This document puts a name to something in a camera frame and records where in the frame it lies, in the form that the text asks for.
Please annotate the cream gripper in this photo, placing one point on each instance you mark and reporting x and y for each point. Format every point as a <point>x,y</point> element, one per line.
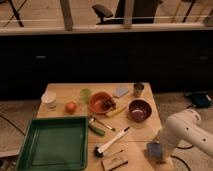
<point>166,153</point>

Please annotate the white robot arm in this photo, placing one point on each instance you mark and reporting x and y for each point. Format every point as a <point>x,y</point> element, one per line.
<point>184,125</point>

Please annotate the light blue sponge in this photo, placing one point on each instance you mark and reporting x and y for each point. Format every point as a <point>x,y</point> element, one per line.
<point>120,91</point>

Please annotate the green plastic tray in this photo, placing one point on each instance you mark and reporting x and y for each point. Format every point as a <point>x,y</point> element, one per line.
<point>55,144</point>

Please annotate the maroon bowl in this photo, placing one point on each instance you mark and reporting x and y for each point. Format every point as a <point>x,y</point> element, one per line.
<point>139,110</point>

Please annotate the small wooden block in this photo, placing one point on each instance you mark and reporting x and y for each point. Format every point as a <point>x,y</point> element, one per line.
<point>114,161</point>

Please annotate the yellow banana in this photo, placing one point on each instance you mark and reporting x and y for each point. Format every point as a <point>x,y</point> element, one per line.
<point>115,112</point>

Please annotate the dark blue floor object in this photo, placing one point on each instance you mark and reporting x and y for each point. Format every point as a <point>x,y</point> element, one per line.
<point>199,99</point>

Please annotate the green cucumber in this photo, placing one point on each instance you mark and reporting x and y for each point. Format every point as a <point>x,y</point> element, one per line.
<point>96,130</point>

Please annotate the metal cup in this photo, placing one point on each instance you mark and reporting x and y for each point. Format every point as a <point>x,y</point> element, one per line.
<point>137,89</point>

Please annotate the dark grapes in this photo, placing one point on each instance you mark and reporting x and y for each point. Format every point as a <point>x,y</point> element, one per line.
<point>108,104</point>

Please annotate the metal spoon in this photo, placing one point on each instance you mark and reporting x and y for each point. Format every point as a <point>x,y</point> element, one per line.
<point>92,118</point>

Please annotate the orange bowl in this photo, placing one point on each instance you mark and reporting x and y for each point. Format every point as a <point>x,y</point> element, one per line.
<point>96,101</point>

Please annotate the green plastic cup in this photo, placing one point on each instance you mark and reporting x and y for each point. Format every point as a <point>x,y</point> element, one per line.
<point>85,94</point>

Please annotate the orange fruit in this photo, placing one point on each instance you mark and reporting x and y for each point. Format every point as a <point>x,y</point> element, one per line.
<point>70,107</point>

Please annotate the white cup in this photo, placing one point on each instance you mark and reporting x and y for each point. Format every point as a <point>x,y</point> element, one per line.
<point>49,99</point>

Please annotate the black office chair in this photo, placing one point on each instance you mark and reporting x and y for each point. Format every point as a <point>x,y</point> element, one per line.
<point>143,13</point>

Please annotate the white handled dish brush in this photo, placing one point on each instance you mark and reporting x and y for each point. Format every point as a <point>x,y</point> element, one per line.
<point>98,152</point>

